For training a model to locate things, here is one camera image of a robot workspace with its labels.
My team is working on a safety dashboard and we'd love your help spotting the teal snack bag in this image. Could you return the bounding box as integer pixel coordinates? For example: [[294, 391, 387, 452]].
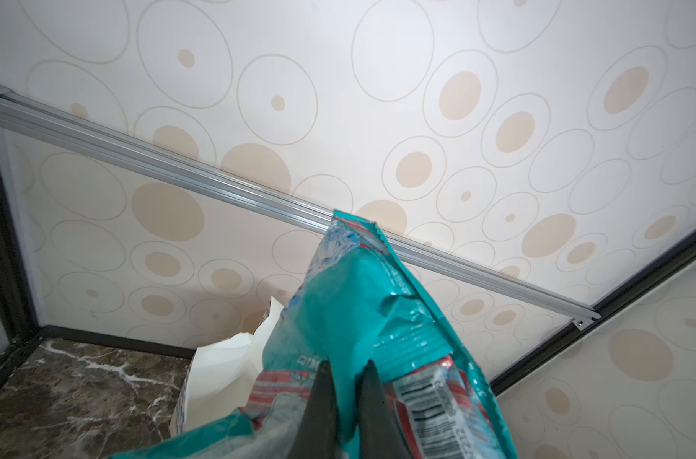
[[137, 212, 516, 458]]

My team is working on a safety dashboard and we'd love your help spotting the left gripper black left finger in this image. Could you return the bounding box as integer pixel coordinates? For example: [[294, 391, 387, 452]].
[[288, 361, 338, 459]]

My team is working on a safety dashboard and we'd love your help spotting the blue checkered paper bag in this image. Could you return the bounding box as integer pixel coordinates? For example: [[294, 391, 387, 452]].
[[169, 298, 284, 437]]

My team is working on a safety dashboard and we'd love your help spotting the black corner frame post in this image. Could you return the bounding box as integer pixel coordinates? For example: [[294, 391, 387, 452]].
[[0, 168, 40, 390], [491, 230, 696, 395]]

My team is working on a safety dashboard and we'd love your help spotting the black right corner frame post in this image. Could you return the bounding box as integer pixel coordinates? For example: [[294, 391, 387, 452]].
[[491, 230, 696, 395]]

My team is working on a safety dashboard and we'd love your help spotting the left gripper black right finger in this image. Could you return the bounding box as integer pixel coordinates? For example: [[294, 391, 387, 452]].
[[357, 360, 411, 459]]

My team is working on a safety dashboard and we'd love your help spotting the aluminium rail on back wall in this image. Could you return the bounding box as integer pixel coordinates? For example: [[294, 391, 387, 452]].
[[0, 85, 601, 329]]

